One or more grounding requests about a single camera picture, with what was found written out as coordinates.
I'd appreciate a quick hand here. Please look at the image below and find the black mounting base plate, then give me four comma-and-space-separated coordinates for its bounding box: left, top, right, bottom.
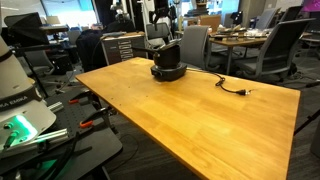
0, 90, 123, 180

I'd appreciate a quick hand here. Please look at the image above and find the grey mesh office chair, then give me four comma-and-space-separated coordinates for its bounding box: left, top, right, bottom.
235, 18, 314, 80

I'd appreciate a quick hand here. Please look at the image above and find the black stove power cable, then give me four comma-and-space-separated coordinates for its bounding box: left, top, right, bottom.
186, 67, 252, 97

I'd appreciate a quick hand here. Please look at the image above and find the wooden desk with clutter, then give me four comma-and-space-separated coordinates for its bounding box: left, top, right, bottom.
209, 26, 314, 76

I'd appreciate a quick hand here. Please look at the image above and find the black electric hot plate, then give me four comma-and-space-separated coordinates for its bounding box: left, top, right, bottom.
150, 63, 187, 81

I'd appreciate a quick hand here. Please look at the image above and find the orange handled clamp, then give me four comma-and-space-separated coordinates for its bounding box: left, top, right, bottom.
79, 107, 112, 129
68, 90, 96, 104

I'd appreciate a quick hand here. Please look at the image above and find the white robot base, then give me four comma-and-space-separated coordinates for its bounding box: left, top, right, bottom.
0, 37, 56, 153

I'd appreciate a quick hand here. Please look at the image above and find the black cooking pot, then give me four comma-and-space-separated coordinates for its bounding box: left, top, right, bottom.
132, 45, 180, 70

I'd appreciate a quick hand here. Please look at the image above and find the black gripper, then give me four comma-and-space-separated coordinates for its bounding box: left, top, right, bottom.
149, 0, 177, 29

